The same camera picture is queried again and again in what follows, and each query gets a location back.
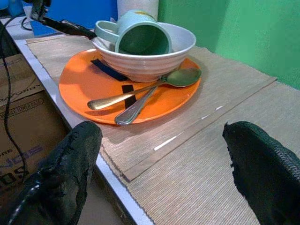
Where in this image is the black tape strip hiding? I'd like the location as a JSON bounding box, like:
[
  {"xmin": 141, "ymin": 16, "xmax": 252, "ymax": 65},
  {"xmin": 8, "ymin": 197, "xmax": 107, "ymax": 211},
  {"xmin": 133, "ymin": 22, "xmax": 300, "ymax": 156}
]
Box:
[
  {"xmin": 90, "ymin": 59, "xmax": 128, "ymax": 82},
  {"xmin": 121, "ymin": 84, "xmax": 137, "ymax": 110}
]

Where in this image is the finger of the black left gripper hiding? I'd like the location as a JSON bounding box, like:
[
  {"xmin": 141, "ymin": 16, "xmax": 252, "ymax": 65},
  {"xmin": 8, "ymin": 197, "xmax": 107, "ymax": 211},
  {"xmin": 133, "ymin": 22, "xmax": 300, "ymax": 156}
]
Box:
[{"xmin": 43, "ymin": 16, "xmax": 98, "ymax": 40}]

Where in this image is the white ribbed bowl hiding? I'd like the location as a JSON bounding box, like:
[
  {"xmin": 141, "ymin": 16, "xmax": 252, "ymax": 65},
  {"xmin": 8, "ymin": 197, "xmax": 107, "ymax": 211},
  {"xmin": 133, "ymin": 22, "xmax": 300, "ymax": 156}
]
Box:
[{"xmin": 90, "ymin": 22, "xmax": 197, "ymax": 83}]

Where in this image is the light green mug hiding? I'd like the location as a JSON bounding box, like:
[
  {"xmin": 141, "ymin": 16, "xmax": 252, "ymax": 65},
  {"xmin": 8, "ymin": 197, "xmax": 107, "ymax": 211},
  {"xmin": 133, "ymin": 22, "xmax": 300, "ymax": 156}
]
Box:
[{"xmin": 95, "ymin": 9, "xmax": 173, "ymax": 56}]

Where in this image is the silver metal fork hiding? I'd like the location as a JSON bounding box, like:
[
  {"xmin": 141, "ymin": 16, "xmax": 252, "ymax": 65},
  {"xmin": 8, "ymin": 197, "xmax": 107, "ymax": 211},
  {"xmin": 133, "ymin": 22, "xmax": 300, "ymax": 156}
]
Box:
[{"xmin": 114, "ymin": 85, "xmax": 159, "ymax": 126}]

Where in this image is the brown cardboard box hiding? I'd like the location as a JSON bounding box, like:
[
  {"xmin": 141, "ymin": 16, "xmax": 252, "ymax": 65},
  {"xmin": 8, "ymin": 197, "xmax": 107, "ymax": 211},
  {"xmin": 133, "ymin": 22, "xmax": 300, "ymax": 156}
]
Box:
[{"xmin": 0, "ymin": 53, "xmax": 71, "ymax": 196}]

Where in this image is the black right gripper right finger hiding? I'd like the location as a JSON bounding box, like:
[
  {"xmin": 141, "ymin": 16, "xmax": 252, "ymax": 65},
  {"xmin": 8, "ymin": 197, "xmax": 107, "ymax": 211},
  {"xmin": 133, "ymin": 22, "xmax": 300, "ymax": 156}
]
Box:
[{"xmin": 222, "ymin": 120, "xmax": 300, "ymax": 225}]

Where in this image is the orange round plate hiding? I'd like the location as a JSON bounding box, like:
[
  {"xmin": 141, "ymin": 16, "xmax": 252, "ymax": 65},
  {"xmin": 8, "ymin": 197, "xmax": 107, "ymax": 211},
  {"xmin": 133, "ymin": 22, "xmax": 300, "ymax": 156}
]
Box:
[{"xmin": 58, "ymin": 48, "xmax": 203, "ymax": 126}]

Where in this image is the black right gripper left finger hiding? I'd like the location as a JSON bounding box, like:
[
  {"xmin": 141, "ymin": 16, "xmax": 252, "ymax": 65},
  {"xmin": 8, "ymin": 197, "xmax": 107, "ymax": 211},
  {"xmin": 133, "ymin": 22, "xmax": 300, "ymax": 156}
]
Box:
[{"xmin": 5, "ymin": 120, "xmax": 103, "ymax": 225}]

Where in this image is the thin black cable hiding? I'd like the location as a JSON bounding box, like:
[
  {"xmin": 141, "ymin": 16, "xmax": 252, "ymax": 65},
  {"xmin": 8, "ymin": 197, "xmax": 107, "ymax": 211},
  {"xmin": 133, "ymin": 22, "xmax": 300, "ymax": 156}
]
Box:
[
  {"xmin": 21, "ymin": 16, "xmax": 33, "ymax": 31},
  {"xmin": 0, "ymin": 20, "xmax": 30, "ymax": 184}
]

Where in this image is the gold metal spoon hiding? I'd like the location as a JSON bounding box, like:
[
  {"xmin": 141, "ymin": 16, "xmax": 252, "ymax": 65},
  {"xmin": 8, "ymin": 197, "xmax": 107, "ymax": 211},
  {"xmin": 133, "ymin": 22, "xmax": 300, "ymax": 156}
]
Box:
[{"xmin": 87, "ymin": 67, "xmax": 202, "ymax": 111}]

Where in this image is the beige woven placemat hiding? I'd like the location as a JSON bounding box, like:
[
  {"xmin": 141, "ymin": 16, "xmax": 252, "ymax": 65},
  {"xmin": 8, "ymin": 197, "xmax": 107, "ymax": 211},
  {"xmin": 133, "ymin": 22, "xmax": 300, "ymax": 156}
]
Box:
[
  {"xmin": 120, "ymin": 81, "xmax": 300, "ymax": 225},
  {"xmin": 25, "ymin": 35, "xmax": 278, "ymax": 182}
]

